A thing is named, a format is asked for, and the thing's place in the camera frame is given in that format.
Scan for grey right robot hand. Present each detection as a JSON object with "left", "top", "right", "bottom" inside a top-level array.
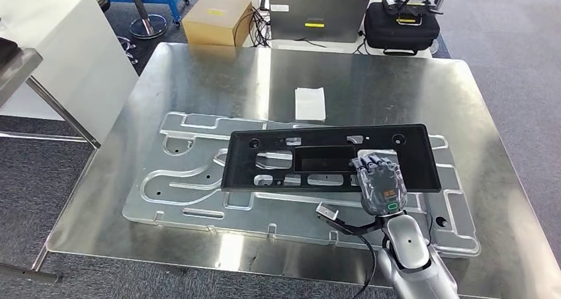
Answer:
[{"left": 349, "top": 153, "right": 408, "bottom": 217}]

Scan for black plastic plate frame part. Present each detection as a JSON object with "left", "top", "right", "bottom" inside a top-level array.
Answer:
[{"left": 220, "top": 124, "right": 443, "bottom": 194}]

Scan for stainless steel workbench table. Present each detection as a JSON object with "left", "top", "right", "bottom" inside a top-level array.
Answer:
[{"left": 0, "top": 42, "right": 561, "bottom": 299}]

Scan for stamped metal panel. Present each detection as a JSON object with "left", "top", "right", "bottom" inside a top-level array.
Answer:
[{"left": 122, "top": 111, "right": 482, "bottom": 259}]

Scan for white paper sheet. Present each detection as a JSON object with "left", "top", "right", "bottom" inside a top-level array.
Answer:
[{"left": 294, "top": 87, "right": 327, "bottom": 122}]

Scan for black carrying case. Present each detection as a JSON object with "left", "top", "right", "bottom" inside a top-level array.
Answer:
[{"left": 363, "top": 1, "right": 441, "bottom": 56}]

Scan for grey laptop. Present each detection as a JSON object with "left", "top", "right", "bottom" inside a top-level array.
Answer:
[{"left": 268, "top": 0, "right": 372, "bottom": 44}]

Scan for black remote controller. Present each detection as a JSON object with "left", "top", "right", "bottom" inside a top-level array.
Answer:
[{"left": 382, "top": 0, "right": 445, "bottom": 26}]

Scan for brown cardboard box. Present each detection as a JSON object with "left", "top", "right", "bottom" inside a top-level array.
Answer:
[{"left": 181, "top": 0, "right": 254, "bottom": 48}]

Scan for chrome stanchion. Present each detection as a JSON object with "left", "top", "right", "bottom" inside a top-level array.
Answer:
[{"left": 126, "top": 0, "right": 169, "bottom": 40}]

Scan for white cabinet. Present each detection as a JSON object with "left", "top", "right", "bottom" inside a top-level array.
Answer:
[{"left": 0, "top": 0, "right": 140, "bottom": 144}]

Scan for stainless steel side table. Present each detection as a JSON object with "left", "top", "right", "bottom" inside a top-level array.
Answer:
[{"left": 0, "top": 36, "right": 103, "bottom": 150}]

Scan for black flat device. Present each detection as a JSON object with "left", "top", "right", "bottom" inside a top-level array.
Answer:
[{"left": 0, "top": 37, "right": 21, "bottom": 65}]

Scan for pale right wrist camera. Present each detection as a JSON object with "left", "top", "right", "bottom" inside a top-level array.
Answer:
[{"left": 315, "top": 202, "right": 339, "bottom": 222}]

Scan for black camera cable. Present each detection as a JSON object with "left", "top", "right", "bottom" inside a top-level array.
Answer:
[{"left": 351, "top": 232, "right": 378, "bottom": 299}]

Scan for black cable bundle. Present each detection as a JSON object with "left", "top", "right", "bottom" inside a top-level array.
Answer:
[{"left": 234, "top": 7, "right": 273, "bottom": 49}]

